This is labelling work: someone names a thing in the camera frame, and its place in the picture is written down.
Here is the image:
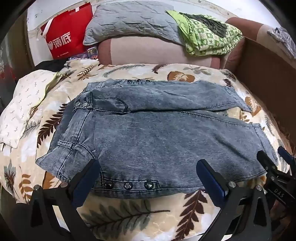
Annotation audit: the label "dark grey cloth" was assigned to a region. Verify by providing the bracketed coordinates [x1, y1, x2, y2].
[183, 13, 228, 39]

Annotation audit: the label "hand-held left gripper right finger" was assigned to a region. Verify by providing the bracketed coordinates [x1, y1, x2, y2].
[196, 159, 272, 241]

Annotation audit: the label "pink brown plush cushion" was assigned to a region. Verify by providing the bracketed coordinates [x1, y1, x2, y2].
[97, 17, 275, 70]

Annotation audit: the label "leaf print plush blanket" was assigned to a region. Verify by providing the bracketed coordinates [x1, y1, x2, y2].
[0, 58, 292, 241]

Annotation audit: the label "green patterned cloth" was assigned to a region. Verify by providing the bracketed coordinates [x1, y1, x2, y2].
[166, 10, 243, 56]

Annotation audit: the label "black cloth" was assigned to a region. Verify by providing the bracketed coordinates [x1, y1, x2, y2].
[35, 59, 67, 70]

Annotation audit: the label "grey quilted pillow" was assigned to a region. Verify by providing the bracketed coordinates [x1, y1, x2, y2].
[83, 3, 185, 45]

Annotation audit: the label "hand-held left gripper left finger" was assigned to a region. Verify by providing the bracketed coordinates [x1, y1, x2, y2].
[30, 159, 102, 241]

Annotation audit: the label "brown cardboard box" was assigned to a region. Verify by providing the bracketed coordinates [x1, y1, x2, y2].
[233, 36, 296, 149]

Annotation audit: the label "grey crumpled cloth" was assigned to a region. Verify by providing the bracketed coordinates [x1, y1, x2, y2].
[267, 27, 296, 58]

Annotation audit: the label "small colourful packets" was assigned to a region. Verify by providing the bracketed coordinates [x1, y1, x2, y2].
[69, 46, 99, 61]

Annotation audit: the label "white patterned pillow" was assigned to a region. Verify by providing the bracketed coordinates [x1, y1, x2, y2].
[0, 70, 63, 149]

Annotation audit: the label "red shopping bag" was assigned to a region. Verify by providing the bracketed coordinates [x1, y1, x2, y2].
[37, 2, 94, 59]

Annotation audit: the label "blue denim pants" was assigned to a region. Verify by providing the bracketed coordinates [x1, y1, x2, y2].
[36, 79, 279, 200]

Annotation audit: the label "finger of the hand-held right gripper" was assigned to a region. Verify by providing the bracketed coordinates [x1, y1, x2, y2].
[256, 150, 279, 176]
[277, 146, 296, 166]

